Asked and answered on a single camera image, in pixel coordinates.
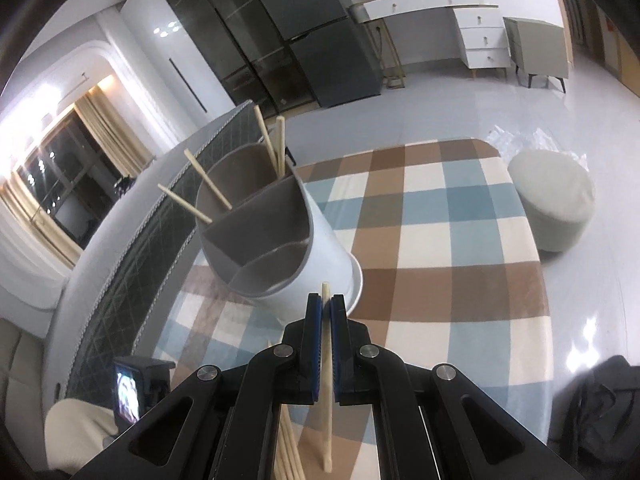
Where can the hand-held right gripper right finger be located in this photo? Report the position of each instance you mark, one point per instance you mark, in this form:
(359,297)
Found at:
(336,345)

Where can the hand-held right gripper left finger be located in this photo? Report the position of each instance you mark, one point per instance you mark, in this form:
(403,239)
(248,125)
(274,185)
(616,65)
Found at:
(314,340)

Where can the wooden chopstick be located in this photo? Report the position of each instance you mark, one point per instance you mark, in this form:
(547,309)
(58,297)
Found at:
(281,145)
(327,420)
(185,202)
(207,177)
(265,135)

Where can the grey white utensil holder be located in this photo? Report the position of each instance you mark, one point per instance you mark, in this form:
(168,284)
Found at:
(325,250)

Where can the pile of wooden chopsticks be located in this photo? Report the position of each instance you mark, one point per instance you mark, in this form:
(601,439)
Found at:
(290,445)

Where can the cream knit clothing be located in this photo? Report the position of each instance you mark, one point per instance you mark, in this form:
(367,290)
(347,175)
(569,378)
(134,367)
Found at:
(75,425)

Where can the grey quilted bed mattress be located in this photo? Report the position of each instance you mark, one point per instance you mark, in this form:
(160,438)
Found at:
(125,260)

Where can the beige sofa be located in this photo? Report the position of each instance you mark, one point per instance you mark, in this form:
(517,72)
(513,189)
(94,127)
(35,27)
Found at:
(20,385)

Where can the plaid tablecloth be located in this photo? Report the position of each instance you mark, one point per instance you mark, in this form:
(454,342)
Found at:
(425,240)

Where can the large window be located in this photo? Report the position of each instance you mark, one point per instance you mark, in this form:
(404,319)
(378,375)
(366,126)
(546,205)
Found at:
(65,195)

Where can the beige curtain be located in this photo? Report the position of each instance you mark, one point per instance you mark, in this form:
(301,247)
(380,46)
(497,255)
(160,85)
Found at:
(115,140)

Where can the white round stool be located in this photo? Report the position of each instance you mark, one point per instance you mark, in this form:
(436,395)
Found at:
(550,200)

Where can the clear plastic bag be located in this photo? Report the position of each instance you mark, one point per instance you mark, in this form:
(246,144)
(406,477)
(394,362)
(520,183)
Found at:
(505,137)

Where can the dark grey refrigerator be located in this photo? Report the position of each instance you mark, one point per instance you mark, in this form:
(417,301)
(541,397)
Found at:
(325,60)

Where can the black bag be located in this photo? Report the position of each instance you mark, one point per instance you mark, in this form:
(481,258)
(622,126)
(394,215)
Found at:
(610,410)

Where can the dark glass cabinet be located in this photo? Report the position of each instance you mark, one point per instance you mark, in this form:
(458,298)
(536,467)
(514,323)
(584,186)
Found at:
(240,35)

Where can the white wardrobe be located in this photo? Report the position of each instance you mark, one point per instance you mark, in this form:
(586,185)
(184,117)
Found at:
(150,35)

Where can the grey nightstand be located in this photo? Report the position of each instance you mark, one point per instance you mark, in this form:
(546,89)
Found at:
(537,45)

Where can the wooden door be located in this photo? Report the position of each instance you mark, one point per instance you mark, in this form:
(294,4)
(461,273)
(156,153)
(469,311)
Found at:
(629,62)

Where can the wooden door frame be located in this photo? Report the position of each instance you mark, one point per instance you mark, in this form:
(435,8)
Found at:
(562,10)

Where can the red wall box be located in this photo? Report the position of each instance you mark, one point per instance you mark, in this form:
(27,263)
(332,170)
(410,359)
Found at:
(610,30)

